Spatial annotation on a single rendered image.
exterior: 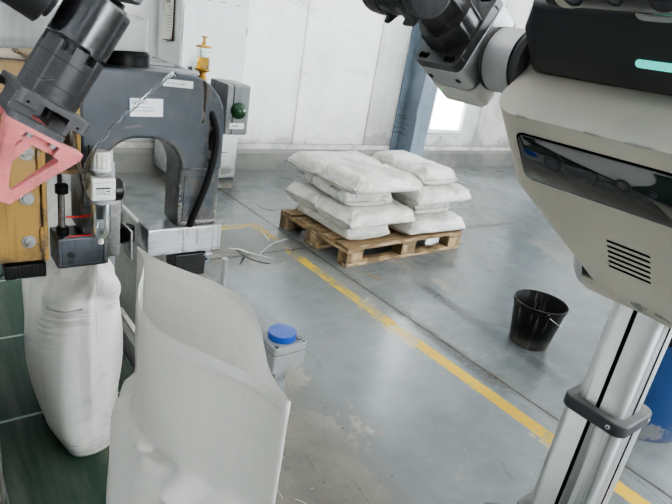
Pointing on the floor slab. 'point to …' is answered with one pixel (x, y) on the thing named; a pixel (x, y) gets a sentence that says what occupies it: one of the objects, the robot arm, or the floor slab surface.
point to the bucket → (536, 318)
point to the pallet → (352, 250)
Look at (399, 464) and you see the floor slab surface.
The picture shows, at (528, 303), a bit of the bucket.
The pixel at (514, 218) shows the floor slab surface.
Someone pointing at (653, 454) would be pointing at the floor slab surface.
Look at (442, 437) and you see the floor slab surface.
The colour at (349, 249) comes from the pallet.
